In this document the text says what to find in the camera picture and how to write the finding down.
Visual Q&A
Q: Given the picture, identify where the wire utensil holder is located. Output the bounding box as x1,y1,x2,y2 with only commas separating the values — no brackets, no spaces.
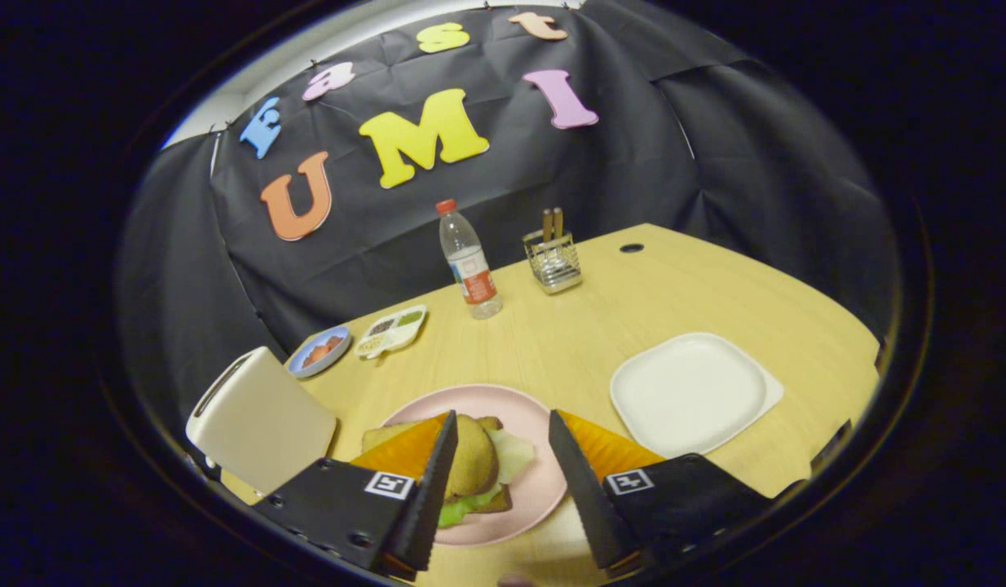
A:
523,230,584,294

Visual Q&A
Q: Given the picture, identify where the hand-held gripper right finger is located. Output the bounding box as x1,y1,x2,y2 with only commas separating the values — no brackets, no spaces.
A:
548,409,773,571

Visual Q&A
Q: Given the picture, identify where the white divided tray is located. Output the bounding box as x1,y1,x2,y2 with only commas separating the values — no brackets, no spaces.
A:
355,305,428,360

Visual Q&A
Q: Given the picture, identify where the green lettuce leaf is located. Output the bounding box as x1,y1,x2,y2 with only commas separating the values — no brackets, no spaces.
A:
438,428,536,529

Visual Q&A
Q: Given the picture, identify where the blue plate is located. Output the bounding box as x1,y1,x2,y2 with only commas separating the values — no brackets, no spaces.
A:
286,325,352,378

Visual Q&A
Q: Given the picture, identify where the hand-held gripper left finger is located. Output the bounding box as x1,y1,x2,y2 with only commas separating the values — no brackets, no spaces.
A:
253,410,460,581

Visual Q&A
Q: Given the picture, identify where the tan bread slice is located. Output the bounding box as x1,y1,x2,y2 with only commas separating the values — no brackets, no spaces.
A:
362,417,514,516

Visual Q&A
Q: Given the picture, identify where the white square plate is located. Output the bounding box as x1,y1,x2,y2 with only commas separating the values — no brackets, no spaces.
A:
609,332,785,459

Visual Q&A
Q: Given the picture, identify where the black backdrop cloth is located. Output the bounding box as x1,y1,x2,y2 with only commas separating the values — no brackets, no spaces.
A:
116,0,903,425

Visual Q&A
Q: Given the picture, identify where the white toaster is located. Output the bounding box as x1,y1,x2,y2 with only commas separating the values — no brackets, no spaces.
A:
185,346,338,496

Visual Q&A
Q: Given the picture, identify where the pink plate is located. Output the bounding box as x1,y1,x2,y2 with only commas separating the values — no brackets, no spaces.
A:
379,384,569,547

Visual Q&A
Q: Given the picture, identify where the clear bottle with red cap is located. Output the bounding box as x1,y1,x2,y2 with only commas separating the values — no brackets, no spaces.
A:
435,199,504,320

